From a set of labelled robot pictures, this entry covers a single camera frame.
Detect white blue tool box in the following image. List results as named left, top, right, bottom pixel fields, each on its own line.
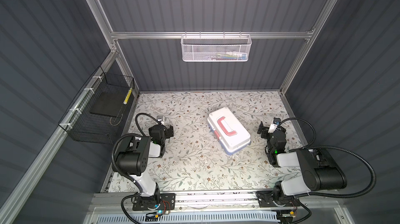
left=207, top=107, right=251, bottom=155

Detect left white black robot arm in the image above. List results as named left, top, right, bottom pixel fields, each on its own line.
left=111, top=124, right=176, bottom=214

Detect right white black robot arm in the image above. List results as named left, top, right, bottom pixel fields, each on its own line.
left=256, top=118, right=347, bottom=207

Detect floral table mat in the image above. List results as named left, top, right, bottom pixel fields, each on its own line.
left=129, top=91, right=300, bottom=191

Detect yellow marker pen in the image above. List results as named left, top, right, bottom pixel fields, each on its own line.
left=123, top=88, right=133, bottom=105

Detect black pad in basket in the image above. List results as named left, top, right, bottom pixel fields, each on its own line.
left=89, top=92, right=127, bottom=117

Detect pens in white basket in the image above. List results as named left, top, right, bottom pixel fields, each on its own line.
left=204, top=52, right=248, bottom=62

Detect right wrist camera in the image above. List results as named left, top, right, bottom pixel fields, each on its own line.
left=268, top=117, right=281, bottom=133

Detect black wire basket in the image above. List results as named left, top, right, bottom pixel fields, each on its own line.
left=59, top=68, right=135, bottom=144

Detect right black corrugated cable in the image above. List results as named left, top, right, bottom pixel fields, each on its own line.
left=279, top=117, right=377, bottom=199

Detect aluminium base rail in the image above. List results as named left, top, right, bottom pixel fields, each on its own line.
left=86, top=189, right=349, bottom=218

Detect white wire mesh basket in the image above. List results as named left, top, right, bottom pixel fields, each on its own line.
left=180, top=34, right=252, bottom=62

